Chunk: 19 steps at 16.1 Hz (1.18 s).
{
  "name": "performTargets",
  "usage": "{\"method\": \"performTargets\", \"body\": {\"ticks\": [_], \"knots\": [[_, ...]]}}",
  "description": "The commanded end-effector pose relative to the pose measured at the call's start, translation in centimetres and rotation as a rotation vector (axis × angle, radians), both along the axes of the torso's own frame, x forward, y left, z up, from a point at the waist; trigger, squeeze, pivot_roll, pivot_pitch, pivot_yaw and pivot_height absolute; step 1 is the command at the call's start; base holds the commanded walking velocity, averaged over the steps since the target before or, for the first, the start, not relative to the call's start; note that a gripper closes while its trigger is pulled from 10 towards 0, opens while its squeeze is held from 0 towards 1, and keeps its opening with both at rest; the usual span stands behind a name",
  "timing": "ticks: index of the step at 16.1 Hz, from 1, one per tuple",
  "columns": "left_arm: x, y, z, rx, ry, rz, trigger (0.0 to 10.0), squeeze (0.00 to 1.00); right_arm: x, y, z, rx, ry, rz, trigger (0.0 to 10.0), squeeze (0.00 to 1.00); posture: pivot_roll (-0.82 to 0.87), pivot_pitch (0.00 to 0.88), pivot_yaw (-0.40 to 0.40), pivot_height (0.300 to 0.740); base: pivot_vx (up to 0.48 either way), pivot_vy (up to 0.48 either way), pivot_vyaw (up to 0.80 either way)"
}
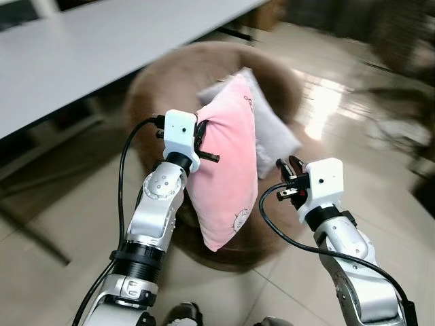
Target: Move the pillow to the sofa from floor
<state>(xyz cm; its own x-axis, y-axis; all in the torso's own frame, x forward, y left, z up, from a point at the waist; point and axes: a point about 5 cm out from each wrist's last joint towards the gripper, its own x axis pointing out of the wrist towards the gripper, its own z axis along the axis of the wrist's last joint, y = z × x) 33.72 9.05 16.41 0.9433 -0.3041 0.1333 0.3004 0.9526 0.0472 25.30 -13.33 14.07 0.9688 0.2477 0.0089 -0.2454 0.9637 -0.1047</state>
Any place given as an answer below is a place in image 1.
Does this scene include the pink pillow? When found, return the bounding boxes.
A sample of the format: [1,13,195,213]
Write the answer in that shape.
[185,71,260,253]

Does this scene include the white printed pillow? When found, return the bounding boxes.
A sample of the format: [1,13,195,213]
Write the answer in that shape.
[197,67,301,181]

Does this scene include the brown round sofa chair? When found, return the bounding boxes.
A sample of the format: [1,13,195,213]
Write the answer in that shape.
[126,41,307,272]

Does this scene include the black right robot foot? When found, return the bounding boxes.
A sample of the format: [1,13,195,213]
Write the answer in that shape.
[262,316,293,326]

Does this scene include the black robot foot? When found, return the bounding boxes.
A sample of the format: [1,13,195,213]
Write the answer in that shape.
[262,316,293,326]
[163,302,205,326]

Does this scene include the grey folding table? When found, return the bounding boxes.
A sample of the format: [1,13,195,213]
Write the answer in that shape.
[0,0,273,266]

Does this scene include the black left robot foot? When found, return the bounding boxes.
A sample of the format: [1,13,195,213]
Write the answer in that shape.
[163,302,205,326]

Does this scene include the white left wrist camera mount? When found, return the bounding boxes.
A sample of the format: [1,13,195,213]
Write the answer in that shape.
[158,109,201,170]

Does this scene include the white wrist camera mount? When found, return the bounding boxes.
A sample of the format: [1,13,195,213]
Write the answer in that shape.
[158,109,201,170]
[299,158,344,221]

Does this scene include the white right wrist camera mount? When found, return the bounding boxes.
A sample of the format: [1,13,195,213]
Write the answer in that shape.
[299,158,344,221]

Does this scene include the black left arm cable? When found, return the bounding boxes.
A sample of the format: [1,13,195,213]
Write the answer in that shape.
[71,115,167,326]

